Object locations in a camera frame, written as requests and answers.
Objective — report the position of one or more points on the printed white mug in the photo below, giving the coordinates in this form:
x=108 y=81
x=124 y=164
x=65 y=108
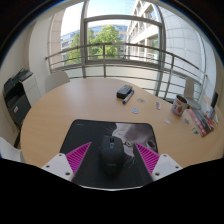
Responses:
x=179 y=105

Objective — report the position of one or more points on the black computer mouse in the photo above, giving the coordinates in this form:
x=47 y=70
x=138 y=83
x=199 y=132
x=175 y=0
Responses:
x=112 y=155

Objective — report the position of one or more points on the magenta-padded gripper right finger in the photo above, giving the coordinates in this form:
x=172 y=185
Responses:
x=148 y=158

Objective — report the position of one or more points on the metal balcony railing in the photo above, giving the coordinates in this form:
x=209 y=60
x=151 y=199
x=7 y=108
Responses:
x=104 y=60

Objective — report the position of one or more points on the black upright device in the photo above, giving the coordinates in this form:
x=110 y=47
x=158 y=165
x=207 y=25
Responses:
x=214 y=99

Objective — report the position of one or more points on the black and white office printer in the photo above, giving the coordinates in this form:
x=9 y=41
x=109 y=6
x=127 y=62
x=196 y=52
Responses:
x=20 y=96

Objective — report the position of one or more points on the black whiteboard eraser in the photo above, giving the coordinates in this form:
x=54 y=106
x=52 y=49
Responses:
x=124 y=91

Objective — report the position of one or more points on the round blue sticker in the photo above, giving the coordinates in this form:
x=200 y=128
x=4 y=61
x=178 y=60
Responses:
x=135 y=110

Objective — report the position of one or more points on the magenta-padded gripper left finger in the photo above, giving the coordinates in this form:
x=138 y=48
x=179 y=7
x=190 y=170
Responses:
x=78 y=156

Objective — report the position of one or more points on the green tree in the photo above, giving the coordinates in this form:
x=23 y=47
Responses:
x=106 y=41

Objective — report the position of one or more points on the blue marker pen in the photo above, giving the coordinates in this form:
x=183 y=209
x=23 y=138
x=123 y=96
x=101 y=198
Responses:
x=128 y=96

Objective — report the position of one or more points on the black mouse pad cat print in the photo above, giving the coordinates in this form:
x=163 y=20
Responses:
x=86 y=133

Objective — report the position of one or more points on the red magazine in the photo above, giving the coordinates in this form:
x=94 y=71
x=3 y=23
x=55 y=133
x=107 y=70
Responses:
x=201 y=121

